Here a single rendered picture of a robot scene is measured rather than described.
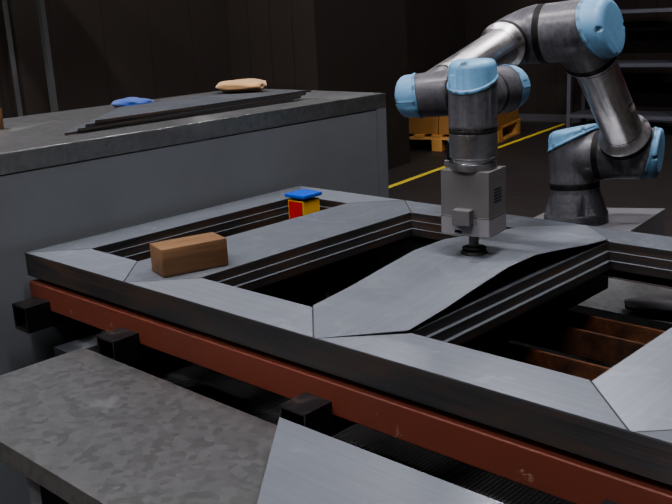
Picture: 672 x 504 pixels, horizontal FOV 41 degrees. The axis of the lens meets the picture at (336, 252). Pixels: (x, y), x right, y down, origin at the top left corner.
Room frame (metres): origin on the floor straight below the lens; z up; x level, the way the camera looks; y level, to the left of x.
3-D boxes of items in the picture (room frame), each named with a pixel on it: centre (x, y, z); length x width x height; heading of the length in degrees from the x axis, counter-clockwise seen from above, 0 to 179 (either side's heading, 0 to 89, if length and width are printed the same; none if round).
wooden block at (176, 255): (1.50, 0.25, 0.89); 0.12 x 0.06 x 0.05; 121
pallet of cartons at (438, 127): (8.44, -1.23, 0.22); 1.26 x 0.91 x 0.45; 145
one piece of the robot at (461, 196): (1.38, -0.21, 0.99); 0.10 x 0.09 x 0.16; 145
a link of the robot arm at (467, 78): (1.39, -0.22, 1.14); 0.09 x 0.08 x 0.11; 145
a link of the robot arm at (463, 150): (1.39, -0.22, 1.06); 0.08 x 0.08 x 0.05
